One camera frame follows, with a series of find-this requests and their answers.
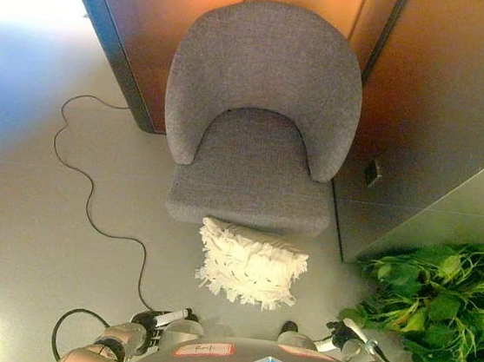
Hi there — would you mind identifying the silver left robot leg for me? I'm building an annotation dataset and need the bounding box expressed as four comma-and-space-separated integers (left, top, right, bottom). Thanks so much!
169, 309, 207, 339

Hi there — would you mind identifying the grey fabric armchair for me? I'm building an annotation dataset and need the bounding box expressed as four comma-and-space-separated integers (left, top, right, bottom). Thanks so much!
150, 0, 374, 243

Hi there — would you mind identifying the thin black floor cable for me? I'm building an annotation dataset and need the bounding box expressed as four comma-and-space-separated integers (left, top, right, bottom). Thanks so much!
35, 90, 177, 313

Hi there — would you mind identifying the green leafy plant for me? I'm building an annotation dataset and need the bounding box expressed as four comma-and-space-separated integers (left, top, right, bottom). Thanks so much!
333, 228, 484, 362

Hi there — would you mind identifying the silver robot leg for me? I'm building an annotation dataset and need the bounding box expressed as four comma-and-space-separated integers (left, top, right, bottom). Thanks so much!
275, 319, 321, 353
169, 309, 207, 339

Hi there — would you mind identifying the white fringed pillow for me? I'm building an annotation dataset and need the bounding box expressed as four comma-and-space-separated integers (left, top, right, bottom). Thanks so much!
189, 214, 315, 318

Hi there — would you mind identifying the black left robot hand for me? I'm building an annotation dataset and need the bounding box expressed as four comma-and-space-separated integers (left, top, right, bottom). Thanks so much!
128, 301, 193, 358

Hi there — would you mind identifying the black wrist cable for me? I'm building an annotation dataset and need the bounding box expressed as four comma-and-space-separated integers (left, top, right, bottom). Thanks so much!
49, 306, 110, 362

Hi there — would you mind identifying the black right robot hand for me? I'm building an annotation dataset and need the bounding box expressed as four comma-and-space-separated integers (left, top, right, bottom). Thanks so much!
314, 313, 370, 359

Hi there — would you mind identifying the small black floor box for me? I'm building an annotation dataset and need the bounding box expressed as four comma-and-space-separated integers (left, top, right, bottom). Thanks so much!
361, 157, 386, 191

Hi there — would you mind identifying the silver right robot leg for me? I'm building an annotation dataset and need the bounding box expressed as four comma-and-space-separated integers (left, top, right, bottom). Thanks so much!
275, 319, 321, 353

